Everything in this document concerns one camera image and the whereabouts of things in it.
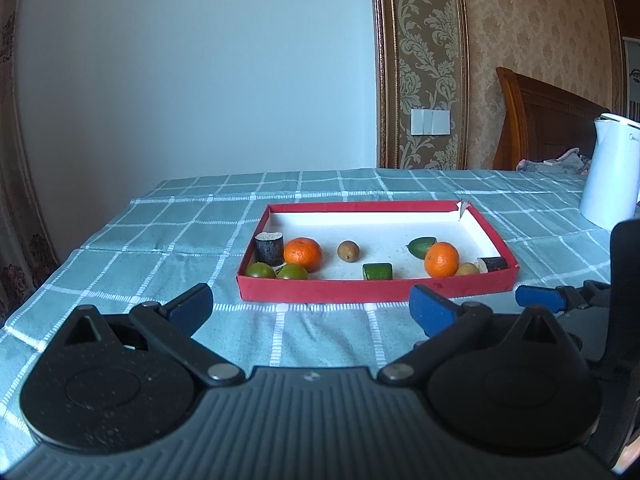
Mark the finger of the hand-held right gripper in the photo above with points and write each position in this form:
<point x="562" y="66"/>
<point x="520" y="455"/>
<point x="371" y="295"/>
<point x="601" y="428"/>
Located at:
<point x="540" y="296"/>

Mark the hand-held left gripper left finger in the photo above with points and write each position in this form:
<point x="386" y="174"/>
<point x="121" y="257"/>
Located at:
<point x="192" y="310"/>

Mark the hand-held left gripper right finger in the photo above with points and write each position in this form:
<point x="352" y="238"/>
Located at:
<point x="432" y="310"/>

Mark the mandarin orange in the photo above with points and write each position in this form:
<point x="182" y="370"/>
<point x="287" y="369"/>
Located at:
<point x="441" y="260"/>
<point x="302" y="255"/>

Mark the brown kiwi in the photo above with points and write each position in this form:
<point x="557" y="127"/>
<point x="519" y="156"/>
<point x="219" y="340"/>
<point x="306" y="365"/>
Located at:
<point x="348" y="251"/>
<point x="467" y="270"/>

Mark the dark sugarcane piece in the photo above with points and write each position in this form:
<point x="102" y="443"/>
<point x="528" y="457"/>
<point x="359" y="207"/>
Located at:
<point x="495" y="263"/>
<point x="270" y="252"/>

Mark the green cucumber end piece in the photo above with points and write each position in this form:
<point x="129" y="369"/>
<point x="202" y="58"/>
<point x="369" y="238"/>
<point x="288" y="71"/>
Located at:
<point x="419" y="246"/>

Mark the green cucumber cylinder piece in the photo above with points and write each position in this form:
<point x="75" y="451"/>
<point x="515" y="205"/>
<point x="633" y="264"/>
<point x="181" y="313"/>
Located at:
<point x="377" y="272"/>

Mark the green tomato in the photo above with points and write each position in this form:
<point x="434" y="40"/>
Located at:
<point x="260" y="271"/>
<point x="292" y="273"/>

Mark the red cardboard box tray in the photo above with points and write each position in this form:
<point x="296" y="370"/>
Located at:
<point x="350" y="292"/>

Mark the teal checked tablecloth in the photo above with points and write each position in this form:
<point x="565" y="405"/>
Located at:
<point x="150" y="240"/>

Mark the white electric kettle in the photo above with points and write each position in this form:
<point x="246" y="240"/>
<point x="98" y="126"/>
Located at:
<point x="610" y="175"/>

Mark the brown wooden headboard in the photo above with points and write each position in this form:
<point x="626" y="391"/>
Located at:
<point x="545" y="120"/>

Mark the white wall light switch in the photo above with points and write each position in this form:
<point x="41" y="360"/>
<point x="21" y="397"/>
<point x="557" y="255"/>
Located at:
<point x="430" y="121"/>

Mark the dark framed wall picture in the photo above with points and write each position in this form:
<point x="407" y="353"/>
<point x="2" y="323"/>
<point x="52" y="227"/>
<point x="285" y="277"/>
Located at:
<point x="634" y="80"/>

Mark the gold ornate wall frame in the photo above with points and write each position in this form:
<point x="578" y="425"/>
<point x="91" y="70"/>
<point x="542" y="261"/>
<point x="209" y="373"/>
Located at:
<point x="382" y="60"/>

